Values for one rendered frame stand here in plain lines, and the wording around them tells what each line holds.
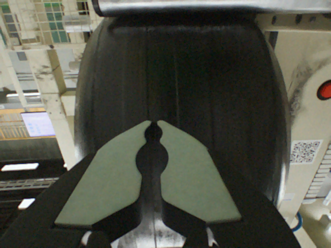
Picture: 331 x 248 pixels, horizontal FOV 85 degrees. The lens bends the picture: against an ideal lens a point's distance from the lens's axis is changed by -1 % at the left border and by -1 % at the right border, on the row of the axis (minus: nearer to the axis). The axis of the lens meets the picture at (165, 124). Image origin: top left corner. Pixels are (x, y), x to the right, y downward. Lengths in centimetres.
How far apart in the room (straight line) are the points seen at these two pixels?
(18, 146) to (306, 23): 1382
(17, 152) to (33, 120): 979
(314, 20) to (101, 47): 34
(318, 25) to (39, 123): 437
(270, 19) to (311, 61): 15
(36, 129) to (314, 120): 445
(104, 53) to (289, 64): 39
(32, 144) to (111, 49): 1318
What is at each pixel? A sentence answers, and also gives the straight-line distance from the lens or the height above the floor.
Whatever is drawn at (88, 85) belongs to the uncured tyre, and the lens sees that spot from 26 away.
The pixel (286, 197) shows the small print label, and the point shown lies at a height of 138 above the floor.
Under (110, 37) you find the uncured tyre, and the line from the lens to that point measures 28.
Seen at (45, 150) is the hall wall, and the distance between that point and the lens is 1331.
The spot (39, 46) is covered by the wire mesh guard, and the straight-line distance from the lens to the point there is 90.
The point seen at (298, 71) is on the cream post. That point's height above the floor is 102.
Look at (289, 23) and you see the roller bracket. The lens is 48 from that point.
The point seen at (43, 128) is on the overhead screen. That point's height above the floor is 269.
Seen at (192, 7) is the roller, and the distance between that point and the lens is 29.
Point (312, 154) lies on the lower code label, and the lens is 59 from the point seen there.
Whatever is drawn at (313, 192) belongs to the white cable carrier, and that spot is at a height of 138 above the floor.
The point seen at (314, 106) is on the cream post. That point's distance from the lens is 51.
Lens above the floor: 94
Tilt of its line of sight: 28 degrees up
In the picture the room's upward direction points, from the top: 178 degrees clockwise
